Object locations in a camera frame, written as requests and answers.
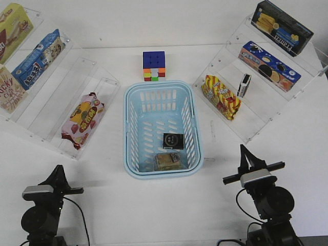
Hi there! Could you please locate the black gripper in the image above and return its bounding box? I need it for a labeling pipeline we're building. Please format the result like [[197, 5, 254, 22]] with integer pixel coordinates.
[[34, 165, 84, 205], [222, 144, 285, 197]]

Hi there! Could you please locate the black white tissue pack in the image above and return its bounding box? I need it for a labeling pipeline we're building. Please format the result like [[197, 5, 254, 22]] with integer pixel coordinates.
[[237, 74, 252, 98], [163, 133, 185, 150]]

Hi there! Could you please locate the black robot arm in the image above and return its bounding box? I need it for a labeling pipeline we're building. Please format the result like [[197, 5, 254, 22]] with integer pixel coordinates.
[[21, 165, 84, 245], [217, 144, 303, 245]]

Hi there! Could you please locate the light blue plastic basket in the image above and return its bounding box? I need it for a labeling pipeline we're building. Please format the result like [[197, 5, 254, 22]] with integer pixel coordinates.
[[123, 80, 204, 180]]

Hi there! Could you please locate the pink yellow snack bag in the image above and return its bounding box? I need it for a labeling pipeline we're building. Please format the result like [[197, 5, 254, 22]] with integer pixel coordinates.
[[61, 92, 105, 150]]

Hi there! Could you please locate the red yellow striped snack bag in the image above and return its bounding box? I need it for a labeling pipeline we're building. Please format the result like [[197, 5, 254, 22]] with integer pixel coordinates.
[[201, 75, 242, 120]]

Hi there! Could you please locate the clear acrylic right shelf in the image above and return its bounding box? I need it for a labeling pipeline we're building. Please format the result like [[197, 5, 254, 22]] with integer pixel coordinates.
[[193, 16, 327, 142]]

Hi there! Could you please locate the clear acrylic shelf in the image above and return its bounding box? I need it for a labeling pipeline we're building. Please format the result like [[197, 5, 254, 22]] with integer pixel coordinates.
[[193, 16, 327, 142], [1, 8, 120, 159]]

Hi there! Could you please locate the clear acrylic left shelf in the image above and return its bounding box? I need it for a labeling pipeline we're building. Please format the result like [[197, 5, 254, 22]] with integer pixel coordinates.
[[1, 8, 120, 159]]

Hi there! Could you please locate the beige Pocky box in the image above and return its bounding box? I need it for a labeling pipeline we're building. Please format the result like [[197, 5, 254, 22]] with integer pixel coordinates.
[[1, 65, 28, 113]]

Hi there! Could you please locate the blue sandwich cookie box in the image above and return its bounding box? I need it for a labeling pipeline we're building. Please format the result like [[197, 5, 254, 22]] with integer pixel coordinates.
[[238, 41, 301, 92]]

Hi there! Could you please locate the blue cookie bag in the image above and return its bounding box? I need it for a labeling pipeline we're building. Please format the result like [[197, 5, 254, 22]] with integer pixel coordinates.
[[11, 29, 66, 91]]

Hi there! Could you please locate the black wafer box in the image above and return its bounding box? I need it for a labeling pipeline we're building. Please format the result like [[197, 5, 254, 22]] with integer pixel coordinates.
[[251, 1, 314, 57]]

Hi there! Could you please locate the multicolour puzzle cube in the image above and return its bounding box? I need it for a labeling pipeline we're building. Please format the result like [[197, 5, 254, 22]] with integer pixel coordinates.
[[142, 51, 166, 81]]

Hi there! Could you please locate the yellow green snack box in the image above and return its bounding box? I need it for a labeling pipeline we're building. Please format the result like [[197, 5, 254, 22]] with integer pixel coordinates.
[[1, 3, 34, 65]]

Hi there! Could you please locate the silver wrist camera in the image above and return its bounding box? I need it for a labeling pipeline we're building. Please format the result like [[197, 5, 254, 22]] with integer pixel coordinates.
[[240, 169, 277, 188], [22, 184, 54, 198]]

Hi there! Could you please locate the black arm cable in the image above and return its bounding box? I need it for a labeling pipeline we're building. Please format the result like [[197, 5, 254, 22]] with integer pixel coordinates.
[[17, 197, 91, 246], [217, 189, 264, 246]]

